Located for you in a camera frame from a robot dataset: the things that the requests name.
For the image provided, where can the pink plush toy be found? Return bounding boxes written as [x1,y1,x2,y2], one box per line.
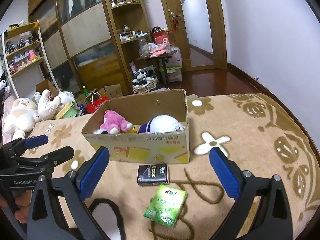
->
[93,110,133,135]

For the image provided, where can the yellow round plush toy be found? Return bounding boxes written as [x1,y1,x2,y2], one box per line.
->
[128,128,137,133]

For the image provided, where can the white round plush toy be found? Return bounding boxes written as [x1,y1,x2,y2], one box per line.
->
[138,115,185,134]

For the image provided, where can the left hand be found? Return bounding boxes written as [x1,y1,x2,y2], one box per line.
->
[14,191,33,224]

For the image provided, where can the cream plush bear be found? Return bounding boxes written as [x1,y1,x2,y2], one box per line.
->
[3,98,41,140]

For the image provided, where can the white plush rabbit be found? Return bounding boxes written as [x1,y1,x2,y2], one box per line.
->
[37,89,61,120]

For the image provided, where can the green yellow plush bag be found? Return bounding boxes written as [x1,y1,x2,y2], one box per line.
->
[55,102,78,120]

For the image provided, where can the kuromi plush toy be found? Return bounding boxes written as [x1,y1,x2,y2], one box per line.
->
[0,72,11,99]

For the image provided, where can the red paper shopping bag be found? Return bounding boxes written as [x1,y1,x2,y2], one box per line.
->
[86,92,110,114]

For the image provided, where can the green bottle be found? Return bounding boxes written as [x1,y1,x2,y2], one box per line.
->
[82,86,89,97]

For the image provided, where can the beige floral blanket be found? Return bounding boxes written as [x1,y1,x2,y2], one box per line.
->
[25,94,319,239]

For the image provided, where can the white toy display shelf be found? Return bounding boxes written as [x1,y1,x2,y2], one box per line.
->
[1,21,59,98]

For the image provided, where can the green tissue pack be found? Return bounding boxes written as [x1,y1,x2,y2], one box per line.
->
[143,185,188,228]

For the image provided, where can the black tissue pack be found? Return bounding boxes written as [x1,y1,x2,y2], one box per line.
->
[137,164,169,186]

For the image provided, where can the cardboard box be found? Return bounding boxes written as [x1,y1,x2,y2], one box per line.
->
[81,89,190,164]

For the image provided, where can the lace basket with items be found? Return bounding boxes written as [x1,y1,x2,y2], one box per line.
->
[132,66,158,94]

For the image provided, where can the wooden wardrobe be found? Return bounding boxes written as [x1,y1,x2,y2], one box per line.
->
[28,0,130,95]

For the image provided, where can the beige slippers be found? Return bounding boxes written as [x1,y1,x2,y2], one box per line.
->
[187,94,198,100]

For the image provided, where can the small black side table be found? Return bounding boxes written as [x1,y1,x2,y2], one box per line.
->
[136,51,177,86]

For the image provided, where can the white storage bin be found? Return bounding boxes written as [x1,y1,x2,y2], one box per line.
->
[159,47,182,84]

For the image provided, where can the wooden corner shelf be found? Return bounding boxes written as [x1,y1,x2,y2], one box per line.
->
[104,0,151,94]

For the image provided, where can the red gift box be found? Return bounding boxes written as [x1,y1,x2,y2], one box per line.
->
[152,29,170,44]

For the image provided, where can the wooden door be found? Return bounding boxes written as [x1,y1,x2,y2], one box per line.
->
[161,0,227,71]

